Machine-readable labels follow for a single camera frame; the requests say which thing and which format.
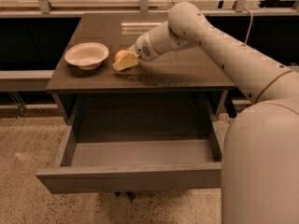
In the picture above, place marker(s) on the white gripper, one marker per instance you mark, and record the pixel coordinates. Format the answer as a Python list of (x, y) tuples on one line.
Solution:
[(142, 48)]

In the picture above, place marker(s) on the orange fruit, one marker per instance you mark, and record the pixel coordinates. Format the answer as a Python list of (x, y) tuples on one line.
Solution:
[(119, 54)]

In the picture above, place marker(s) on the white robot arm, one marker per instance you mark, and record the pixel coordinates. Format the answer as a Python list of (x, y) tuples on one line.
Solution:
[(260, 158)]

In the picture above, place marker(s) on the grey cabinet with counter top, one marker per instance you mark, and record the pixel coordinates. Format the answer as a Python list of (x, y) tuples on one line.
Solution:
[(170, 86)]

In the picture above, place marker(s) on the grey open top drawer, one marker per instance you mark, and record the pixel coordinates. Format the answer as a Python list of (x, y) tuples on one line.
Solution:
[(136, 142)]

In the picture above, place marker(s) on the white paper bowl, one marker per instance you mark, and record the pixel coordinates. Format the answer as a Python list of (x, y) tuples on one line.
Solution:
[(87, 56)]

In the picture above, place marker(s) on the metal railing frame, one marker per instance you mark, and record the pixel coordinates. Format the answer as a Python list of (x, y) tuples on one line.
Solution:
[(24, 63)]

